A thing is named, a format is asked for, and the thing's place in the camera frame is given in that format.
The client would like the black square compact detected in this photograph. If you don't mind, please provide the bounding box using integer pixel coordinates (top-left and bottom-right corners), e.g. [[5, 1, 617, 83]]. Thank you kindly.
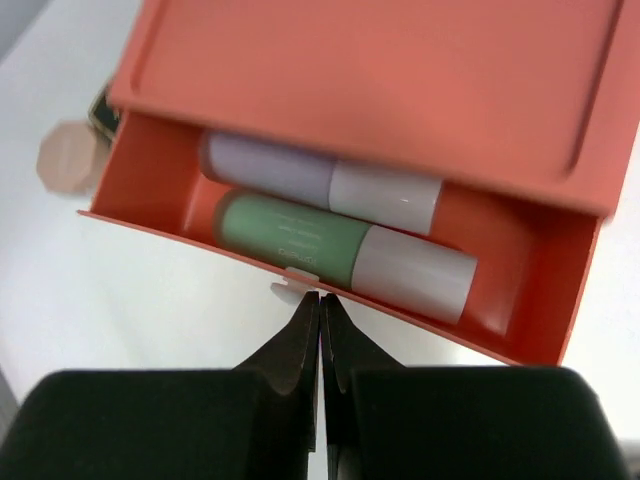
[[88, 81, 120, 143]]

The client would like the green white-capped tube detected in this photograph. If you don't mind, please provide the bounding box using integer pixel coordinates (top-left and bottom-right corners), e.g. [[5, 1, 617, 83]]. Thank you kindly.
[[212, 189, 477, 323]]

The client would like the orange drawer box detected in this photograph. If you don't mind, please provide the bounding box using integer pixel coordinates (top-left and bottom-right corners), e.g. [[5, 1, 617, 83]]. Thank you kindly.
[[89, 1, 639, 365]]

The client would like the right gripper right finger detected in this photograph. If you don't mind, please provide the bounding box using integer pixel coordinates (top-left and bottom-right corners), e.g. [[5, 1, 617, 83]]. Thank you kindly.
[[320, 294, 633, 479]]

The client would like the lilac white-capped tube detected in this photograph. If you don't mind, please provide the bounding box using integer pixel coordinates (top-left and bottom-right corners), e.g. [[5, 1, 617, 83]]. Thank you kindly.
[[201, 132, 443, 235]]

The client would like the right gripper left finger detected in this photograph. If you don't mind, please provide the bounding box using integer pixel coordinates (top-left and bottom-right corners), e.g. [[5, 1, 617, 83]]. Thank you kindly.
[[1, 292, 320, 479]]

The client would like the pink octagonal jar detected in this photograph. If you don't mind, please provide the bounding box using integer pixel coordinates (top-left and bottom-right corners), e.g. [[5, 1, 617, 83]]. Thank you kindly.
[[36, 120, 111, 197]]

